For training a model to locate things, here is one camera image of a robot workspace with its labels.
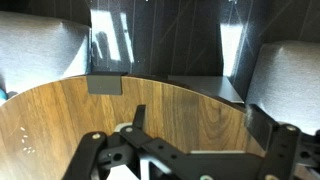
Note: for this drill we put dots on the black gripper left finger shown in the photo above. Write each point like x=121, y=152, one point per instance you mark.
x=97, y=154

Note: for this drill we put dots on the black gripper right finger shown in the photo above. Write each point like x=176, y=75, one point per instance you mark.
x=280, y=143

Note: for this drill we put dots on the grey chair right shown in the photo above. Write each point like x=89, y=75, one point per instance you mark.
x=286, y=83

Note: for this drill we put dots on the grey chair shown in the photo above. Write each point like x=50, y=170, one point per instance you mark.
x=286, y=83
x=35, y=50

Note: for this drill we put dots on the grey chair left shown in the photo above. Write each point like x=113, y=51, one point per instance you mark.
x=35, y=50

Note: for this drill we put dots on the grey clamp bracket on table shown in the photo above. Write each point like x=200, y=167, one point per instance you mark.
x=105, y=83

